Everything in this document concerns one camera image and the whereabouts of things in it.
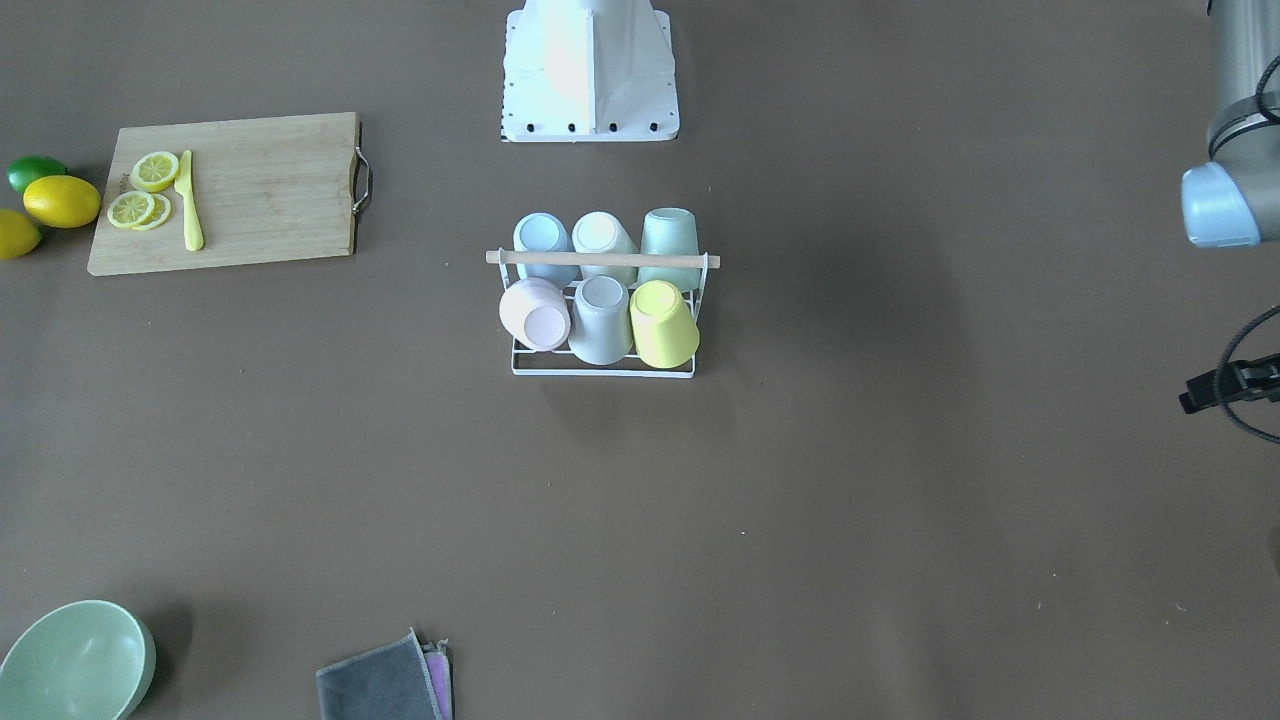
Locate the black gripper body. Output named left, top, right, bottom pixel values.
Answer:
left=1178, top=354, right=1279, bottom=414

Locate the green plastic cup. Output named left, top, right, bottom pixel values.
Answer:
left=637, top=208, right=701, bottom=293

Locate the pink plastic cup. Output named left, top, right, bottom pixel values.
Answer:
left=499, top=278, right=571, bottom=351

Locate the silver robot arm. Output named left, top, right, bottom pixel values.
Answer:
left=1181, top=1, right=1279, bottom=249

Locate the yellow plastic cup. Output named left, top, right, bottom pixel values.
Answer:
left=628, top=281, right=701, bottom=369

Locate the grey plastic cup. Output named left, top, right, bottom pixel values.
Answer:
left=568, top=275, right=634, bottom=366

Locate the white plastic cup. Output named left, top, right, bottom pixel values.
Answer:
left=571, top=211, right=637, bottom=288

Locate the light blue plastic cup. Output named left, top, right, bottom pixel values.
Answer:
left=513, top=211, right=579, bottom=290

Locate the grey folded cloth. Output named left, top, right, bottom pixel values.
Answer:
left=316, top=630, right=456, bottom=719

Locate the bamboo cutting board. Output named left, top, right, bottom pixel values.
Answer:
left=87, top=111, right=372, bottom=277

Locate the yellow plastic knife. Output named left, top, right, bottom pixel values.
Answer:
left=174, top=149, right=205, bottom=252

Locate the lemon slice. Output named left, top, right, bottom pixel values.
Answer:
left=106, top=190, right=173, bottom=232
left=128, top=151, right=180, bottom=193

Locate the green ceramic bowl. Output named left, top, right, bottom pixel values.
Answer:
left=1, top=600, right=157, bottom=719

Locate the yellow lemon upper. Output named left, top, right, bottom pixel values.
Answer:
left=22, top=176, right=101, bottom=229

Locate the yellow lemon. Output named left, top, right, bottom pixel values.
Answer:
left=22, top=176, right=101, bottom=229
left=0, top=208, right=42, bottom=261

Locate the yellow lemon lower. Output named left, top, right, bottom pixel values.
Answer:
left=0, top=208, right=42, bottom=261

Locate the green lime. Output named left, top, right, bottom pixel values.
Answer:
left=6, top=155, right=69, bottom=195

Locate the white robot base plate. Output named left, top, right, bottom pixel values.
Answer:
left=500, top=1, right=681, bottom=143

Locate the white wire cup rack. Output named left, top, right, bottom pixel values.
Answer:
left=485, top=249, right=721, bottom=379

